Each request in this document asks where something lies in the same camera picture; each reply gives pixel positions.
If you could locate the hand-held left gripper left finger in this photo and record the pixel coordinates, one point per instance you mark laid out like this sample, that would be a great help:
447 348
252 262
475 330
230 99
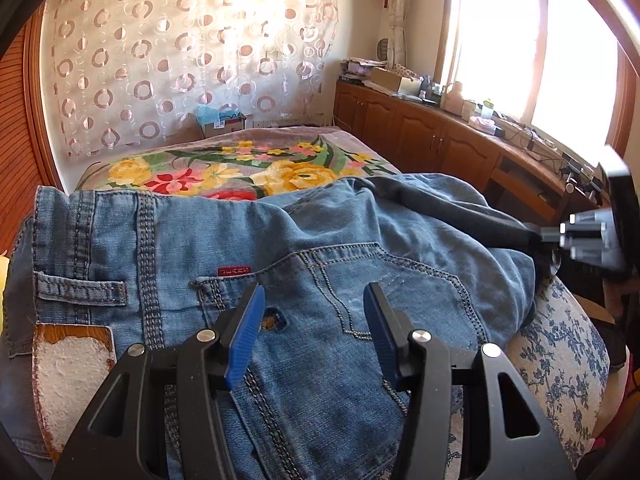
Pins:
245 340

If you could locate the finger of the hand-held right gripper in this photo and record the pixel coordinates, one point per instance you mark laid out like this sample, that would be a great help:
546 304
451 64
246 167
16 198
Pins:
530 235

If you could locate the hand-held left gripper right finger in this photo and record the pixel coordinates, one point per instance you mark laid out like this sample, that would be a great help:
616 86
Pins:
380 330

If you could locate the light blue jeans pants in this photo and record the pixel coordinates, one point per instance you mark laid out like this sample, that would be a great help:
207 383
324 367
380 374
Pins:
320 230

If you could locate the dark blue jeans pants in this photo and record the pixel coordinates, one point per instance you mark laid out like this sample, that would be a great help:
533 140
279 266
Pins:
20 400

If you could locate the blue floral bedsheet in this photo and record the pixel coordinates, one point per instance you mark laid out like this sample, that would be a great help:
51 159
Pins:
560 340

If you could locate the white plastic jug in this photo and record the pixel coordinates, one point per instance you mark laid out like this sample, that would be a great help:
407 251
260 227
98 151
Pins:
452 97

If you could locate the wooden cabinet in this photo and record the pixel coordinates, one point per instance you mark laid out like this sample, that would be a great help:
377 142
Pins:
410 130

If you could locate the colourful floral blanket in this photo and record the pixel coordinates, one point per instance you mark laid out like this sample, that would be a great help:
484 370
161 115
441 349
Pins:
225 170

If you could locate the window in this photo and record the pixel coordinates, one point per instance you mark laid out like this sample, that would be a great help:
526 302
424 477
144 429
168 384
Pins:
550 35

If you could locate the plain cardboard box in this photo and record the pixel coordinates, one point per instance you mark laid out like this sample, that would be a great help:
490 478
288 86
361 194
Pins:
392 80

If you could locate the cardboard box with red print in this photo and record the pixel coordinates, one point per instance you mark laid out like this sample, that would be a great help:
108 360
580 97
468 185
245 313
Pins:
227 127

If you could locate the small round fan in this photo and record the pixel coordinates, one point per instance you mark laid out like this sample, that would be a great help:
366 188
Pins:
382 50

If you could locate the stack of papers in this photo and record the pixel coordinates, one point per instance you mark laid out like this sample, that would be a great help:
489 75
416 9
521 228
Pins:
357 67

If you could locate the beige patterned window curtain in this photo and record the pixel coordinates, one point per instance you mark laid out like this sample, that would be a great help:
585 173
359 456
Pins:
397 10

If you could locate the sheer curtain with circles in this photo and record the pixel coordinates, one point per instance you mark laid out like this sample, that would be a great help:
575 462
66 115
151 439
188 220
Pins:
190 45

